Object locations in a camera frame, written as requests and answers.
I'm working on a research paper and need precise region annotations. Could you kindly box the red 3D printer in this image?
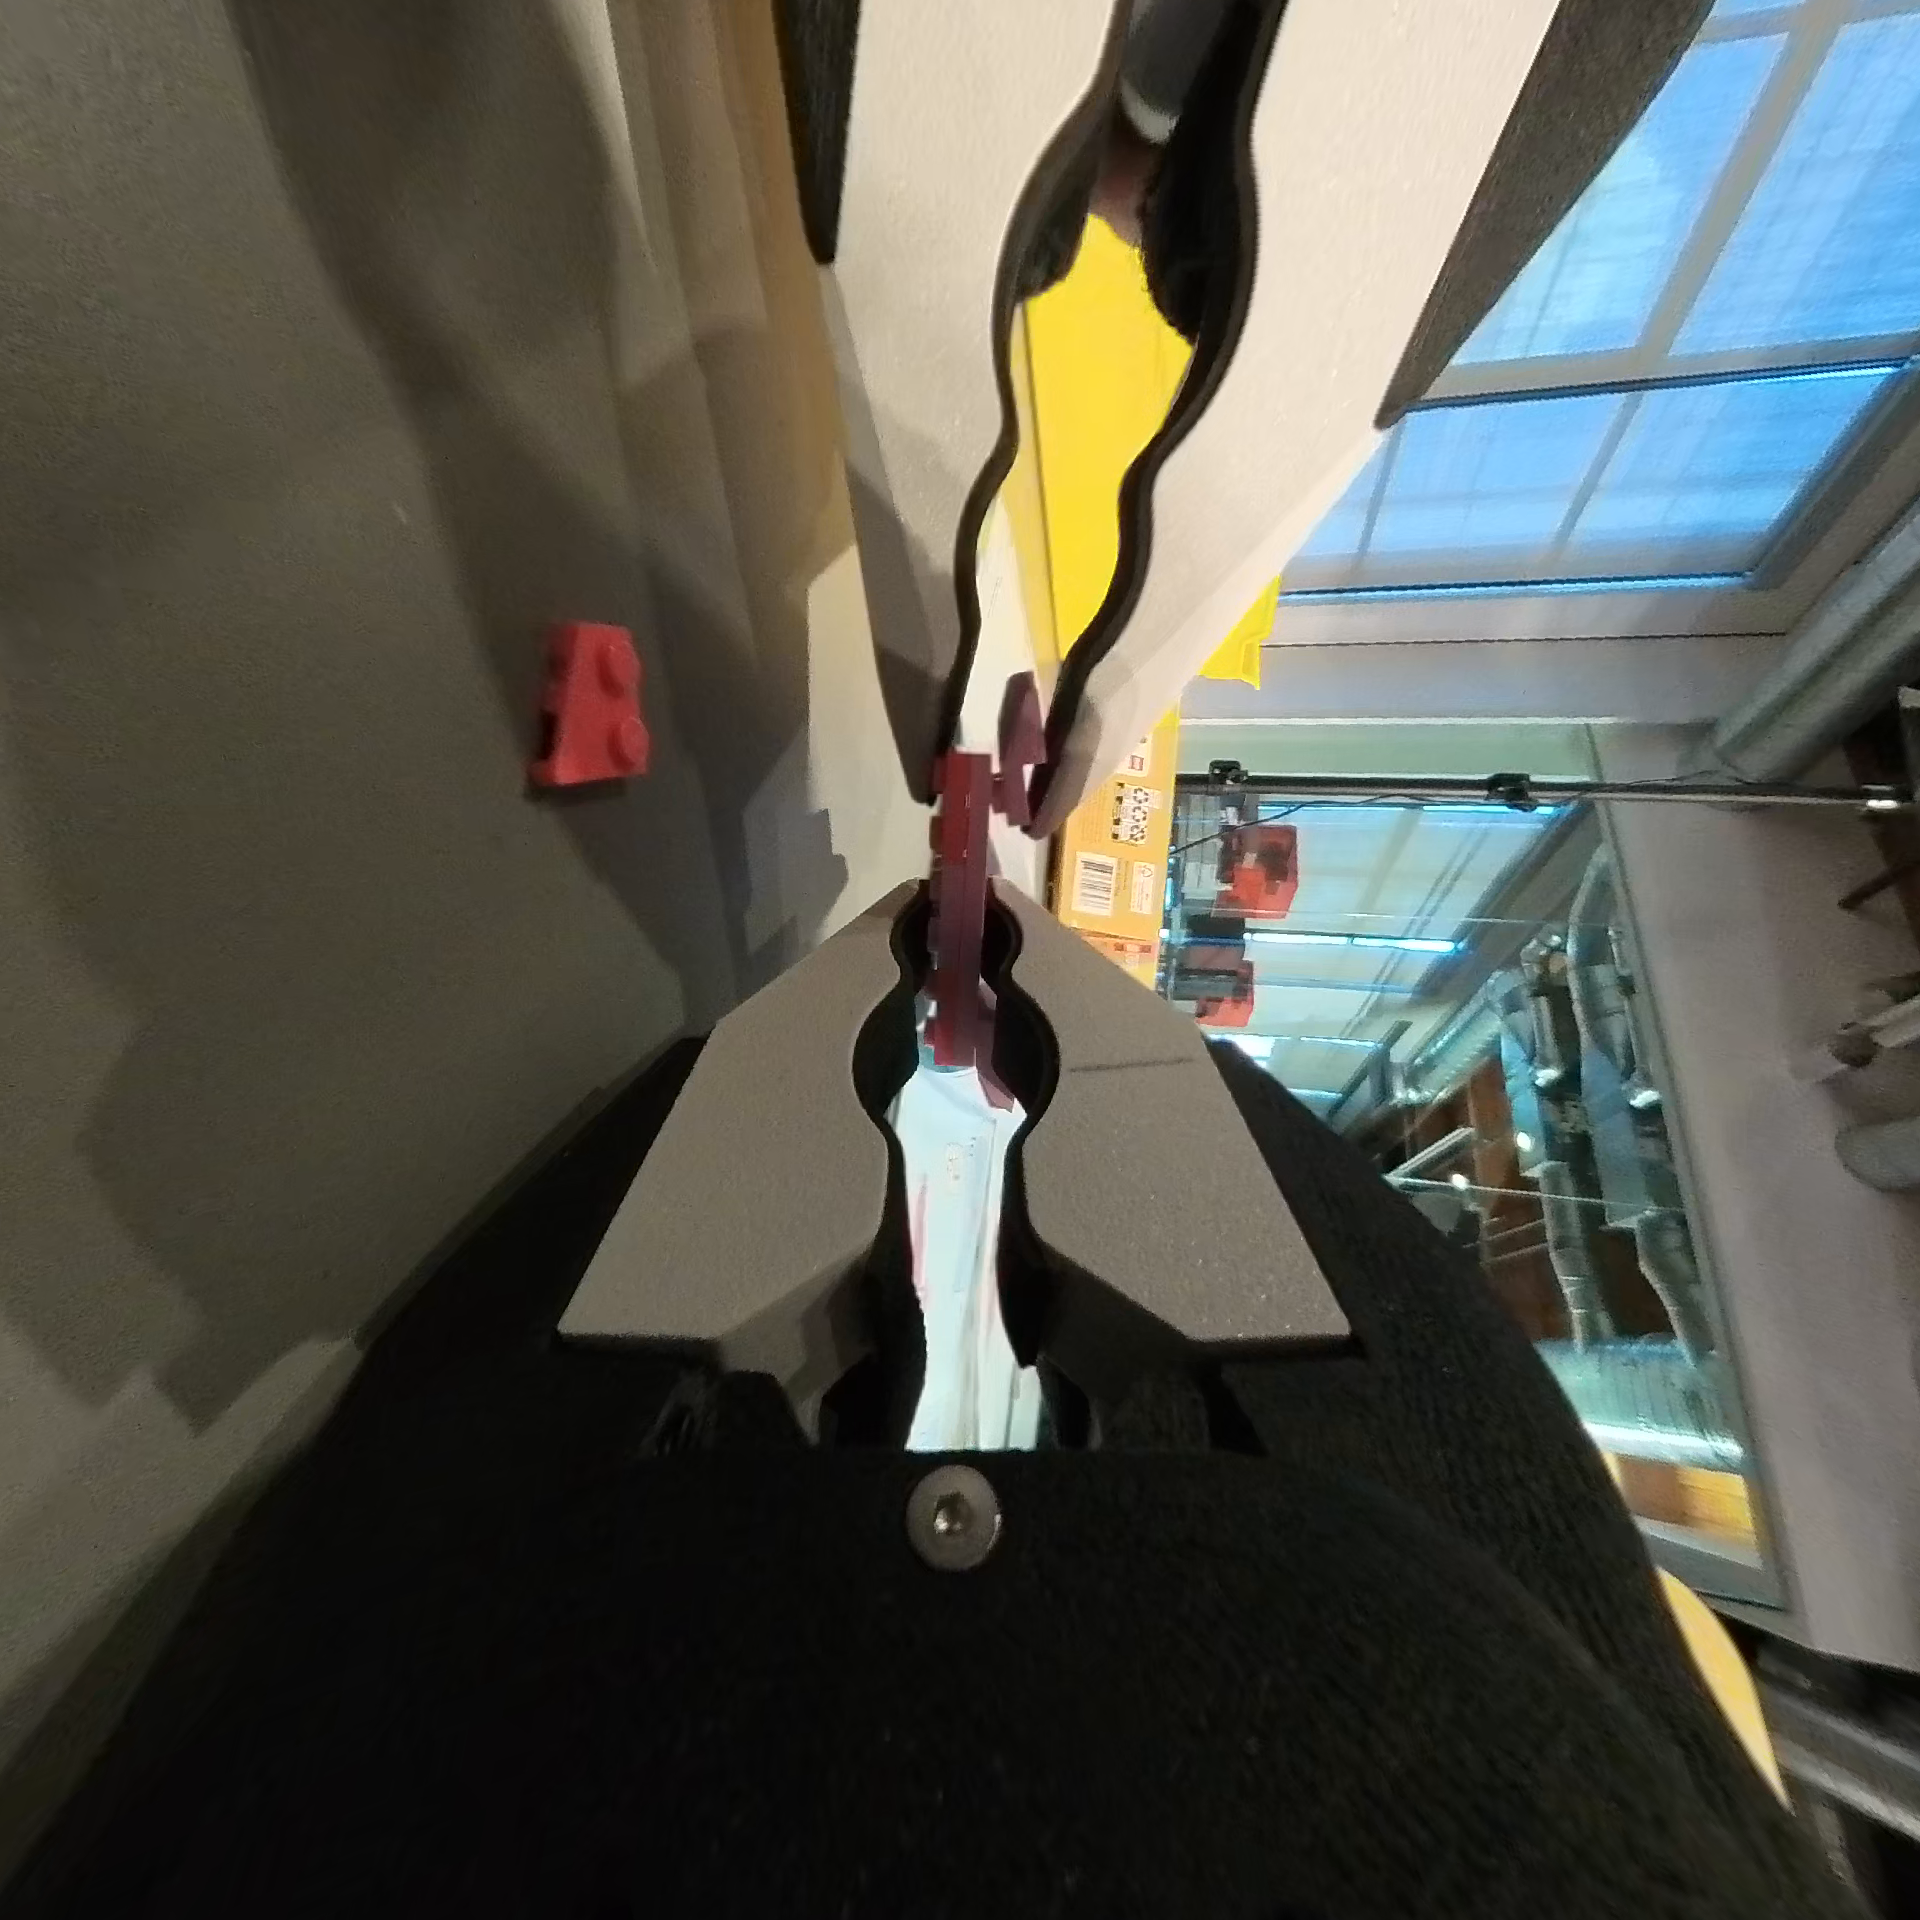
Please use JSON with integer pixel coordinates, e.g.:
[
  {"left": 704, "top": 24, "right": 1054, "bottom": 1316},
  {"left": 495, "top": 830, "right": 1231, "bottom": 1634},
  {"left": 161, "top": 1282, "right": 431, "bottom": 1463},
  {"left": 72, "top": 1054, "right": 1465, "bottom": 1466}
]
[
  {"left": 1177, "top": 938, "right": 1260, "bottom": 1030},
  {"left": 1218, "top": 824, "right": 1305, "bottom": 915}
]

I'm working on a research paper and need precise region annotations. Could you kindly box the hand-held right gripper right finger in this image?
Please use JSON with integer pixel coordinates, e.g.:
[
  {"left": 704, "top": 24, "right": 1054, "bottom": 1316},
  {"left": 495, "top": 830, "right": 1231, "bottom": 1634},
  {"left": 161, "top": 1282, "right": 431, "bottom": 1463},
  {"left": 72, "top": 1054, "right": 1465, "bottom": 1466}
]
[{"left": 983, "top": 879, "right": 1356, "bottom": 1369}]

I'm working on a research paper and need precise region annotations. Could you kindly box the black tripod stand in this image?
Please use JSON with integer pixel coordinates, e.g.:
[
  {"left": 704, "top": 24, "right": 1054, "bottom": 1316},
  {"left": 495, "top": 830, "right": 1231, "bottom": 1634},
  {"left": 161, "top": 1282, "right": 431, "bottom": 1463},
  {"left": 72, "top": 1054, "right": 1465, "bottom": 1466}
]
[{"left": 1185, "top": 756, "right": 1920, "bottom": 819}]

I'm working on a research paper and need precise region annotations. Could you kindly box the orange toy brick box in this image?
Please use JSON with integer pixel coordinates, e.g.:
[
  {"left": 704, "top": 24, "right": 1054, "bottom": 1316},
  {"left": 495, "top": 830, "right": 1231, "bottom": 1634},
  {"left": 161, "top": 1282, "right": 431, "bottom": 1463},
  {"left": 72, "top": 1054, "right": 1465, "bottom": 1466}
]
[{"left": 1043, "top": 728, "right": 1186, "bottom": 993}]

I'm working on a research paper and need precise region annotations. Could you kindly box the red slope brick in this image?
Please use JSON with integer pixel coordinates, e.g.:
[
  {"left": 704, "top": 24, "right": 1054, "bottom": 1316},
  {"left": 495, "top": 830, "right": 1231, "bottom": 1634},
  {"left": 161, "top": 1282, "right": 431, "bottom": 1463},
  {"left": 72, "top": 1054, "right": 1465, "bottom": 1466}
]
[{"left": 529, "top": 619, "right": 657, "bottom": 792}]

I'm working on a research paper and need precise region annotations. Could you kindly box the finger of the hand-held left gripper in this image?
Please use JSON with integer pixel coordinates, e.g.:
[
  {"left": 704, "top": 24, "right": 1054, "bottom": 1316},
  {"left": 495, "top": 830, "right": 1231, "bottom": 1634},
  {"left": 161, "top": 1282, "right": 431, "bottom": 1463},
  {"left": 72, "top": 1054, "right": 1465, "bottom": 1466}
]
[
  {"left": 1024, "top": 0, "right": 1566, "bottom": 830},
  {"left": 817, "top": 0, "right": 1128, "bottom": 800}
]

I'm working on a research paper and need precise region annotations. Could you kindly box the pink plate brick assembly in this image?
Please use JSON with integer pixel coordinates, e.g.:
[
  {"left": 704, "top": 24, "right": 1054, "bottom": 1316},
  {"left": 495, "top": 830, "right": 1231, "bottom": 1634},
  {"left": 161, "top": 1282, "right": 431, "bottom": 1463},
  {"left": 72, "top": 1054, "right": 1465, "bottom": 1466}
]
[{"left": 922, "top": 750, "right": 1010, "bottom": 1113}]

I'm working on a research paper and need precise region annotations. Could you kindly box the open instruction booklet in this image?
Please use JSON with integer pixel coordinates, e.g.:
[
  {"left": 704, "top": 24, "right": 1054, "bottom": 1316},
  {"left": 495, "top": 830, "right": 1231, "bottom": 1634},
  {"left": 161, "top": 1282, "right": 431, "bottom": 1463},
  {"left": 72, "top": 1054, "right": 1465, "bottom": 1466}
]
[{"left": 886, "top": 1050, "right": 1041, "bottom": 1450}]

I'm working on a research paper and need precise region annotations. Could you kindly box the small pink brick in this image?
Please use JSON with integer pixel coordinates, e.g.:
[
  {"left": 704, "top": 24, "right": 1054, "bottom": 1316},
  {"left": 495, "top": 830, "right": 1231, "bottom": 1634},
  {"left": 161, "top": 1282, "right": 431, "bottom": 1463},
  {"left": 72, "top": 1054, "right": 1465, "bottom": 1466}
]
[{"left": 994, "top": 673, "right": 1054, "bottom": 838}]

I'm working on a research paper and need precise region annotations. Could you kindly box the yellow plastic bin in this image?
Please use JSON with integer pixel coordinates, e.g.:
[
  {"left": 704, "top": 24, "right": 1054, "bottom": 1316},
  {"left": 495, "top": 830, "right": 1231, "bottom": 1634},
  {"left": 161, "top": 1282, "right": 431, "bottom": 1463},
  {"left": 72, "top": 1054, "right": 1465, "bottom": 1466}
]
[{"left": 1002, "top": 210, "right": 1288, "bottom": 696}]

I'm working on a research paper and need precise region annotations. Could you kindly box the wooden book stand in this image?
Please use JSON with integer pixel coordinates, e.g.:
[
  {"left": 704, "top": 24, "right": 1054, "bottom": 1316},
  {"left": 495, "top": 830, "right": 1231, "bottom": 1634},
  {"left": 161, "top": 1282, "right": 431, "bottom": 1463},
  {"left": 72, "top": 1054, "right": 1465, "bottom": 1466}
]
[{"left": 1650, "top": 1576, "right": 1794, "bottom": 1802}]

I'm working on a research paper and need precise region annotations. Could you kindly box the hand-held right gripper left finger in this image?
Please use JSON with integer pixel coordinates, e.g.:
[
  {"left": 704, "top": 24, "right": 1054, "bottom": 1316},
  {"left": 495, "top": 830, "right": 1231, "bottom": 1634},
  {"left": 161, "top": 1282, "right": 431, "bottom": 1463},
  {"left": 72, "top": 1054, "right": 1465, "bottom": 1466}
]
[{"left": 555, "top": 879, "right": 932, "bottom": 1432}]

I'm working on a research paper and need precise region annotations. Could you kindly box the large window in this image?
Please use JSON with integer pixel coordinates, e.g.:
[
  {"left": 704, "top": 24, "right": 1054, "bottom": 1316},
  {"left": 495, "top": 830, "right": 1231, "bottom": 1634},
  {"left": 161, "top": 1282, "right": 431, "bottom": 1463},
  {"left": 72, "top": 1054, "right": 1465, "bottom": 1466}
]
[{"left": 1282, "top": 0, "right": 1920, "bottom": 606}]

